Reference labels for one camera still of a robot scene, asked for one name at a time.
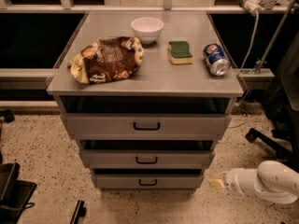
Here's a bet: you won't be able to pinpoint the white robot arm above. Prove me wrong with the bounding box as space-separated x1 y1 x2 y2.
208 161 299 204

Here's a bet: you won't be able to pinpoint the brown chip bag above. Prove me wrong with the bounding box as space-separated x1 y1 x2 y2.
68 36 145 85

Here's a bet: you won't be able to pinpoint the metal clamp stand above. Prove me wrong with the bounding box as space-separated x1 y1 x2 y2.
251 0 296 74

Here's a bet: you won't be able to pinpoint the grey cable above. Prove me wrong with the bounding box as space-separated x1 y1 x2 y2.
237 10 261 77

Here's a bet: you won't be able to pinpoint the grey bottom drawer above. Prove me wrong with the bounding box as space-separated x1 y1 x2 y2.
92 169 204 189

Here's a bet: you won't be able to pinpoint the black bin at left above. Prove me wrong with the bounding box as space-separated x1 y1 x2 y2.
0 162 36 224

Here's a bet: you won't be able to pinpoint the grey drawer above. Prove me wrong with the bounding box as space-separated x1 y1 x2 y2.
92 169 204 189
62 113 231 140
79 140 215 169

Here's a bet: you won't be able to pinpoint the blue soda can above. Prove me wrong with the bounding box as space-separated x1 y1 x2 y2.
203 43 231 77

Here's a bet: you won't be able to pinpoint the black office chair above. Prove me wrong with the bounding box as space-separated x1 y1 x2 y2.
246 32 299 172

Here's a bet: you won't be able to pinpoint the green yellow sponge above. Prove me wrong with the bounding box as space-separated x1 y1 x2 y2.
168 41 193 64

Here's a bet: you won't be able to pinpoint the grey metal drawer cabinet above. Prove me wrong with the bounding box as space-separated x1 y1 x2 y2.
46 10 245 191

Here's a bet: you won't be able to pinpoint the white bowl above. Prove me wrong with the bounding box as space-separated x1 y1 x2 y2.
131 17 164 44

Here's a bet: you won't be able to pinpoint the black floor bracket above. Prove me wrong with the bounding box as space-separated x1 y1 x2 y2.
70 200 86 224

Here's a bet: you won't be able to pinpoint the grey top drawer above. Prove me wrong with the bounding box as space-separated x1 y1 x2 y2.
62 113 231 140

